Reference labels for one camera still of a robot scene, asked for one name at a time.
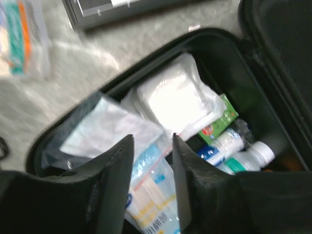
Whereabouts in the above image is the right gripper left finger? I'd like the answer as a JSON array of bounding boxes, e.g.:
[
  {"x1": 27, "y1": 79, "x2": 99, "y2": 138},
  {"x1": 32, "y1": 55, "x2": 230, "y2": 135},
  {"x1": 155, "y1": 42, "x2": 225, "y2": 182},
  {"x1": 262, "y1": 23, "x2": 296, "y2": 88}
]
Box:
[{"x1": 0, "y1": 135, "x2": 135, "y2": 234}]

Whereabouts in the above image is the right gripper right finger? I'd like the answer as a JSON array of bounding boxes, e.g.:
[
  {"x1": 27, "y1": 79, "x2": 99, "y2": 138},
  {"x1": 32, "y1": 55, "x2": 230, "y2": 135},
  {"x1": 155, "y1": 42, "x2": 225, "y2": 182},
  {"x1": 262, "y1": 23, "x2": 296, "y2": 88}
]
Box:
[{"x1": 172, "y1": 135, "x2": 312, "y2": 234}]

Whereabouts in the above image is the blue cotton swab bag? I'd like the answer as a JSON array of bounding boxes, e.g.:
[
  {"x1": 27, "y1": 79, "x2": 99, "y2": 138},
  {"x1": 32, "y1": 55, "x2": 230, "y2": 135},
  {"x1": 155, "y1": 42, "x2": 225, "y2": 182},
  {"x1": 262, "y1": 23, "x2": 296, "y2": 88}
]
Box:
[{"x1": 125, "y1": 143, "x2": 181, "y2": 234}]

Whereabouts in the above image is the white blue ointment tube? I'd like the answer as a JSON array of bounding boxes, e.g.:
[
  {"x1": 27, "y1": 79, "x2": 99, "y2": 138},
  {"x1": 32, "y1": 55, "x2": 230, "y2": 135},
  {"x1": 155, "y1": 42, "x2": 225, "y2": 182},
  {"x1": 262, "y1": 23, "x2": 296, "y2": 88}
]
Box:
[{"x1": 197, "y1": 128, "x2": 244, "y2": 166}]

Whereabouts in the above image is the small green box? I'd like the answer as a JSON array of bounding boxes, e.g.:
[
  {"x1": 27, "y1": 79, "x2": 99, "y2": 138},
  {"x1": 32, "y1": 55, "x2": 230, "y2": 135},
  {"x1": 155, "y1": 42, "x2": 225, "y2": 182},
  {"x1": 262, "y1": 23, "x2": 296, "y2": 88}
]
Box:
[{"x1": 198, "y1": 94, "x2": 239, "y2": 144}]

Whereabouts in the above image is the white medicine bottle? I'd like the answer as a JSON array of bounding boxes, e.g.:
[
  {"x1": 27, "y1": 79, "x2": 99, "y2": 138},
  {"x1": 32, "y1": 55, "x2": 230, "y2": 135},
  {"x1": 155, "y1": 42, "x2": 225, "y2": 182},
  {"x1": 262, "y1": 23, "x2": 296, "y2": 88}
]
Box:
[{"x1": 217, "y1": 141, "x2": 275, "y2": 175}]

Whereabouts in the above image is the clear zip bag gauze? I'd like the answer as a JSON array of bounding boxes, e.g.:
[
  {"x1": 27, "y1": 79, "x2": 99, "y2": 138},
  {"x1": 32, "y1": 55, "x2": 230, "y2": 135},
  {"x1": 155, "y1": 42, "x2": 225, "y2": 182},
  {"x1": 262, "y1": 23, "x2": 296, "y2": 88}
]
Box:
[{"x1": 41, "y1": 97, "x2": 163, "y2": 170}]

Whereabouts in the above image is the white blue mask packet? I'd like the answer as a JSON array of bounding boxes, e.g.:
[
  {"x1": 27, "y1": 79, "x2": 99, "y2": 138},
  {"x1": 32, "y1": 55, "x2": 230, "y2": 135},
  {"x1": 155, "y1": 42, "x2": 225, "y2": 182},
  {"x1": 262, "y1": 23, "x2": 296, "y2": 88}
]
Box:
[{"x1": 121, "y1": 53, "x2": 226, "y2": 140}]

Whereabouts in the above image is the red black medicine bag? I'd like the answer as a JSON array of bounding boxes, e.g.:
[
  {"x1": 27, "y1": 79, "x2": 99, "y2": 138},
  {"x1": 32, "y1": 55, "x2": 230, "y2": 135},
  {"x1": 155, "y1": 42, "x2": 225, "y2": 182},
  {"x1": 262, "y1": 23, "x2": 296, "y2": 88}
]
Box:
[{"x1": 24, "y1": 0, "x2": 312, "y2": 234}]

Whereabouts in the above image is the brown medicine bottle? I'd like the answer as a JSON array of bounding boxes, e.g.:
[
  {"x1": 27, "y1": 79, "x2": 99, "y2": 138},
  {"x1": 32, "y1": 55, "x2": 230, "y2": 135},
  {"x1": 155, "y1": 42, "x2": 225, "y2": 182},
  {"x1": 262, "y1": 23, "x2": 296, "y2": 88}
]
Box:
[{"x1": 262, "y1": 152, "x2": 305, "y2": 172}]

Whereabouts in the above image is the black white chessboard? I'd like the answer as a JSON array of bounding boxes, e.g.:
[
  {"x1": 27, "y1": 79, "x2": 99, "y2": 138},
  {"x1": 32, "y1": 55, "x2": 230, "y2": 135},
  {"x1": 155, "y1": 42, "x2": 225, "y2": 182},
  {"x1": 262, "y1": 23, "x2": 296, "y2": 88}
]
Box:
[{"x1": 62, "y1": 0, "x2": 196, "y2": 31}]

